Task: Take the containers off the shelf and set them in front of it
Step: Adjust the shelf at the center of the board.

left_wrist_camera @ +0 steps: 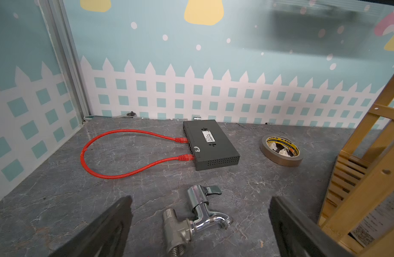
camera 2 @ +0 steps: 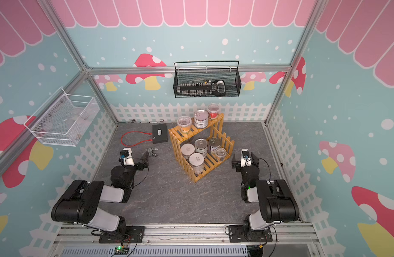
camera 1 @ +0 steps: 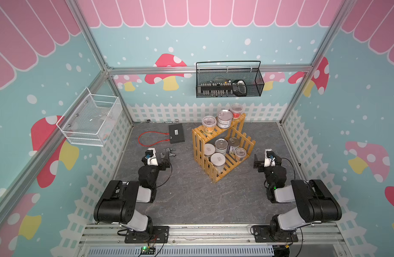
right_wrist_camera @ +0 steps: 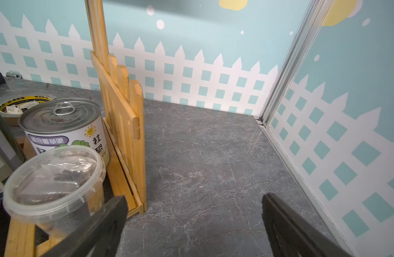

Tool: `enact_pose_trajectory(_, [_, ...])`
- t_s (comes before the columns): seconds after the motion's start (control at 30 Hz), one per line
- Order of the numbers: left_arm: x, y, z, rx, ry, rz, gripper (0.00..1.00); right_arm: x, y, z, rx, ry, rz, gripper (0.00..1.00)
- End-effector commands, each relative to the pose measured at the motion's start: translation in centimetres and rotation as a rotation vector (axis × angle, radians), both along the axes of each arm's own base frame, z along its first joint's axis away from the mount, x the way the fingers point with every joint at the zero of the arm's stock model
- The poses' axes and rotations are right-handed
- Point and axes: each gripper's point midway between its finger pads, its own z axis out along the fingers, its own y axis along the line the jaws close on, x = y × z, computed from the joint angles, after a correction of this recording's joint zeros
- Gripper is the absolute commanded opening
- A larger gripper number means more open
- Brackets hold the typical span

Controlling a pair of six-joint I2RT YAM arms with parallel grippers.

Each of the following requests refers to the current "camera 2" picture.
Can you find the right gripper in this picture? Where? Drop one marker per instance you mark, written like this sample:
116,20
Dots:
237,163

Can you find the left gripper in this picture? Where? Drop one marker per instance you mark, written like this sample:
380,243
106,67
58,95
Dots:
143,159

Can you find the small clear seed jar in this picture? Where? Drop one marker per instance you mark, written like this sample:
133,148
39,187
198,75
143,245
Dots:
221,154

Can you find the wooden two-tier shelf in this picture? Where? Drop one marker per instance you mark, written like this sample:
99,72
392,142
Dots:
211,163

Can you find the orange label seed jar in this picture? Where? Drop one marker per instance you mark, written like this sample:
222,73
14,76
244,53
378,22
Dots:
184,123

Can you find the red label seed jar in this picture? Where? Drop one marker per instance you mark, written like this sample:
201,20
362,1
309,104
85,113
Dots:
213,111

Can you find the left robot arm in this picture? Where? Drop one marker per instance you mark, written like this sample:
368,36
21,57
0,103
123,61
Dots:
80,202

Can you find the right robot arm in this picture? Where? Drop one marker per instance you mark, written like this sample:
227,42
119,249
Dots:
275,200

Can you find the metal faucet part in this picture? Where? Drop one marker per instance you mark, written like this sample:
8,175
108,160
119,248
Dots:
151,152

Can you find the black box device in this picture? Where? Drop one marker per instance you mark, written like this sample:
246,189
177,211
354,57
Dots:
159,133

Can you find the purple label sun can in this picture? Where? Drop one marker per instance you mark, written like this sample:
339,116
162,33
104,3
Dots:
213,145

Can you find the rear white lid can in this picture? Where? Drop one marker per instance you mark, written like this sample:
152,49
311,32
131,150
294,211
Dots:
187,150

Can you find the tall green label can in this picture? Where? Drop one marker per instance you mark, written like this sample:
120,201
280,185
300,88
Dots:
201,146

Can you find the green circuit board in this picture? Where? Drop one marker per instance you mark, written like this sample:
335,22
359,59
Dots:
121,250

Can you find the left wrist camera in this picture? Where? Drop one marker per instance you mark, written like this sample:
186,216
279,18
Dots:
126,158

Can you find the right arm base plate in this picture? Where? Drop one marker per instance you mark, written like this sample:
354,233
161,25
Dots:
239,234

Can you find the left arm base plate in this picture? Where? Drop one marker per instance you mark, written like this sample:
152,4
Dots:
129,234

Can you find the white wire basket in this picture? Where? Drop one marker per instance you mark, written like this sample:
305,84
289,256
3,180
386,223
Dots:
63,119

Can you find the black wire basket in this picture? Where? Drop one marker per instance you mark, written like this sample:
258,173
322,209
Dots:
207,79

